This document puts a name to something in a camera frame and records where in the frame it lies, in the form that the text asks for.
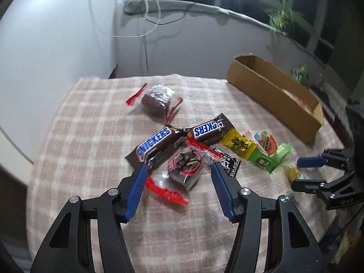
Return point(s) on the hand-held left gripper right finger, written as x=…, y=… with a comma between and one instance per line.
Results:
x=224, y=193

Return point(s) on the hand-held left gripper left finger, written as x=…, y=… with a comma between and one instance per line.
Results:
x=136, y=187

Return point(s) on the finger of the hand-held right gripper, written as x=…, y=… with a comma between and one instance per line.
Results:
x=307, y=186
x=311, y=162

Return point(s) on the yellow candy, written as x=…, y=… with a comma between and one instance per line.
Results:
x=294, y=172

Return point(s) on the light green snack packet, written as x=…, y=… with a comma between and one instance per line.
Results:
x=284, y=150

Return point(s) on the black snack packet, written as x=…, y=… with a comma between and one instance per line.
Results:
x=229, y=163

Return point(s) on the brown chocolate bar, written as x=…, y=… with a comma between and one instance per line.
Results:
x=207, y=129
x=155, y=143

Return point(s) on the dark green snack packet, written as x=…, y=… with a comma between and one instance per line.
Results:
x=263, y=162

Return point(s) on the colourful jelly cup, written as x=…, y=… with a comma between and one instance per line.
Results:
x=266, y=143

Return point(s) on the brownie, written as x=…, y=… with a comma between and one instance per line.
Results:
x=183, y=165

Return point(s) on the yellow snack packet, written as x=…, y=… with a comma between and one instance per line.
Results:
x=236, y=143

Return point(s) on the cardboard box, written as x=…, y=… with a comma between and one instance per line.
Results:
x=270, y=96

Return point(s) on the chocolate cake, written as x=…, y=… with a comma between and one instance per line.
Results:
x=155, y=103

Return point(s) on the pink checked blanket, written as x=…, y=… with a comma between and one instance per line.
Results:
x=85, y=136

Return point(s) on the potted spider plant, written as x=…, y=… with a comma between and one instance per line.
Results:
x=284, y=14

